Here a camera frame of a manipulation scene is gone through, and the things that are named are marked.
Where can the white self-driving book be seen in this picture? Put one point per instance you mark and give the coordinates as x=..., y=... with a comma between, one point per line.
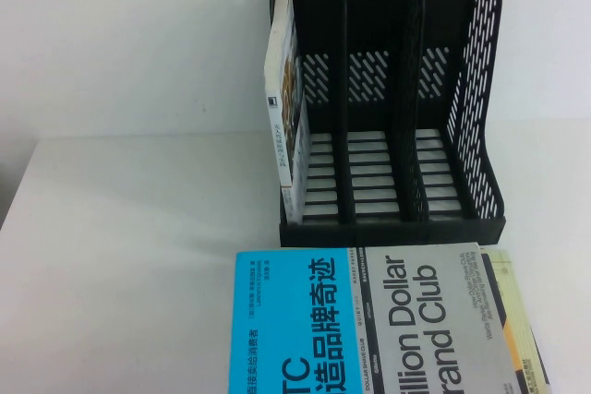
x=282, y=89

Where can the blue and grey book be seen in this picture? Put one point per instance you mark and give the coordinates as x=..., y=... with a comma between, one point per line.
x=323, y=320

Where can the black plastic book stand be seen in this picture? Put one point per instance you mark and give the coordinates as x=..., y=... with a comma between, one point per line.
x=378, y=20

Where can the pale yellow book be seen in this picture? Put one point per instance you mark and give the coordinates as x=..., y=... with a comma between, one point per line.
x=510, y=292

